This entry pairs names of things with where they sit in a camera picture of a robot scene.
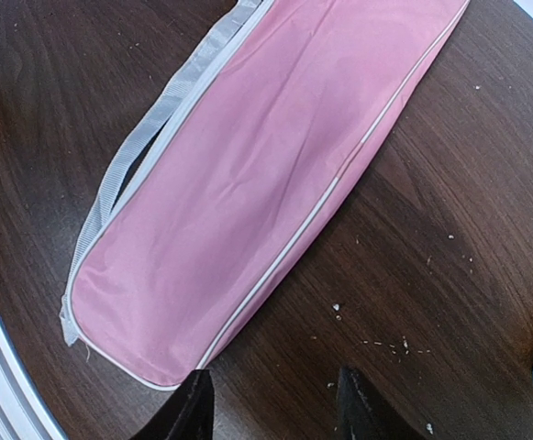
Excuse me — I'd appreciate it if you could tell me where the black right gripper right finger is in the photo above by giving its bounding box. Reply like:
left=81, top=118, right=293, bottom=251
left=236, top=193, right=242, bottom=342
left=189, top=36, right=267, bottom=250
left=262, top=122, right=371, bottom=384
left=337, top=366, right=424, bottom=440

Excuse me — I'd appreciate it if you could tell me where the pink racket bag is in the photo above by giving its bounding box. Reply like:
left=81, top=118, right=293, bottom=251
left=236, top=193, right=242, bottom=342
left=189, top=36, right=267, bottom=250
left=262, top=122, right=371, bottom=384
left=61, top=1, right=467, bottom=391

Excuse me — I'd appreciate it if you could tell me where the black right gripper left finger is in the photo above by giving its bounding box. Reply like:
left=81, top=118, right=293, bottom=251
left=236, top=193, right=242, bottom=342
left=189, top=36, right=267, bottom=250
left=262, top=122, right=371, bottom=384
left=132, top=369, right=215, bottom=440

